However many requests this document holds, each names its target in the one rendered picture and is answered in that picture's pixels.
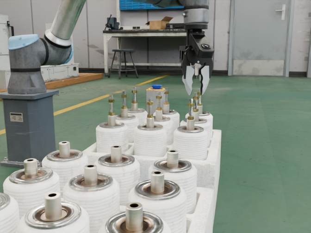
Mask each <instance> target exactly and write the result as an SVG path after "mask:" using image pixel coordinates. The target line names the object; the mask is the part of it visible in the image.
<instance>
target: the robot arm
mask: <svg viewBox="0 0 311 233"><path fill-rule="evenodd" d="M132 1H134V2H138V3H141V2H142V3H148V4H152V5H153V6H154V7H160V8H166V7H172V6H184V13H183V14H182V16H184V24H185V25H184V29H185V31H186V32H187V42H186V45H185V46H180V62H181V69H182V72H183V77H182V81H183V82H184V84H185V88H186V91H187V93H188V95H191V93H192V90H193V89H192V84H193V80H192V78H193V75H194V69H193V68H192V67H191V65H192V66H194V64H195V63H197V64H200V65H201V68H200V69H199V74H200V75H199V80H200V82H201V89H200V92H201V95H203V94H204V92H205V90H206V88H207V86H208V83H209V80H210V78H211V73H212V70H213V61H212V57H213V53H214V48H213V47H212V45H211V44H210V42H209V41H208V39H207V38H206V36H205V34H204V33H202V30H206V29H208V25H207V24H208V23H209V0H132ZM85 2H86V0H61V3H60V5H59V8H58V11H57V13H56V16H55V19H54V21H53V24H52V27H51V29H48V30H46V31H45V34H44V37H43V38H39V36H38V34H29V35H20V36H13V37H10V38H9V39H8V49H9V60H10V70H11V75H10V79H9V83H8V87H7V92H8V93H9V94H35V93H43V92H46V91H47V88H46V84H45V82H44V79H43V77H42V74H41V66H47V65H62V64H66V63H68V62H69V61H70V60H71V58H72V56H73V53H74V51H73V49H74V48H73V45H72V40H71V38H70V37H71V35H72V32H73V30H74V28H75V25H76V23H77V20H78V18H79V16H80V13H81V11H82V9H83V7H84V4H85ZM190 63H191V65H190Z"/></svg>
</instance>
